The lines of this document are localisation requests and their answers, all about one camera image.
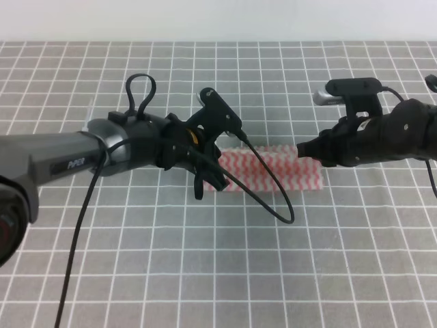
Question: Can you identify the pink white wavy striped towel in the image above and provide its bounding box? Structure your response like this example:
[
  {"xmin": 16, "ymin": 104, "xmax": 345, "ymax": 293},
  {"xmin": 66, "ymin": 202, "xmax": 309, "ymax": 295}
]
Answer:
[{"xmin": 218, "ymin": 145, "xmax": 324, "ymax": 192}]

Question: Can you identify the black left camera cable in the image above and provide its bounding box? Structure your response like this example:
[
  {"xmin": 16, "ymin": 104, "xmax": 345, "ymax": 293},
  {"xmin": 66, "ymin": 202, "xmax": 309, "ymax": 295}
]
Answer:
[{"xmin": 53, "ymin": 73, "xmax": 295, "ymax": 328}]

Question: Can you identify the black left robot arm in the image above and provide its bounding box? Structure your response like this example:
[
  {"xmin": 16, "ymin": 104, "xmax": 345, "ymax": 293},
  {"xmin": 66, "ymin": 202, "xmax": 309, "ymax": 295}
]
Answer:
[{"xmin": 1, "ymin": 112, "xmax": 229, "ymax": 264}]

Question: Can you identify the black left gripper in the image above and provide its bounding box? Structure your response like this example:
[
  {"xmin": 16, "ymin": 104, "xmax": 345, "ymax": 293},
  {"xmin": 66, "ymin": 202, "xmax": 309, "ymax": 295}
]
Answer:
[{"xmin": 156, "ymin": 114, "xmax": 227, "ymax": 200}]

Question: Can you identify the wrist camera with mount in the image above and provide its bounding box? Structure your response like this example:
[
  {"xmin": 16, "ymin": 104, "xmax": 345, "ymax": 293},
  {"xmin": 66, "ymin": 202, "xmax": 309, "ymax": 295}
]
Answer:
[
  {"xmin": 312, "ymin": 77, "xmax": 383, "ymax": 118},
  {"xmin": 186, "ymin": 87, "xmax": 246, "ymax": 143}
]

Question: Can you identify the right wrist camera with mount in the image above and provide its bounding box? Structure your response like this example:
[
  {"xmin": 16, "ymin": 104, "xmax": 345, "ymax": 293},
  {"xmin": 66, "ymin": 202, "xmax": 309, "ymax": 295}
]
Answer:
[{"xmin": 312, "ymin": 77, "xmax": 383, "ymax": 118}]

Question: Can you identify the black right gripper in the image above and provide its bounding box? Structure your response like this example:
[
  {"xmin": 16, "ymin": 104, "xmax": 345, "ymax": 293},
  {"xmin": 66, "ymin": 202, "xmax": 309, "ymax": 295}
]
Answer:
[{"xmin": 296, "ymin": 117, "xmax": 369, "ymax": 167}]

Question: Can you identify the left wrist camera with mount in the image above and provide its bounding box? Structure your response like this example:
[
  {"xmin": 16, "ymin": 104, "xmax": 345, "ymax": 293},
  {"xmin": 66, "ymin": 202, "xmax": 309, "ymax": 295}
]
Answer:
[{"xmin": 186, "ymin": 87, "xmax": 246, "ymax": 143}]

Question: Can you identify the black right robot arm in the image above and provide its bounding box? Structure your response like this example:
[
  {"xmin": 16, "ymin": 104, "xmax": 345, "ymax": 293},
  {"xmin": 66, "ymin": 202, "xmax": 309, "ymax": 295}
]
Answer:
[{"xmin": 297, "ymin": 98, "xmax": 436, "ymax": 167}]

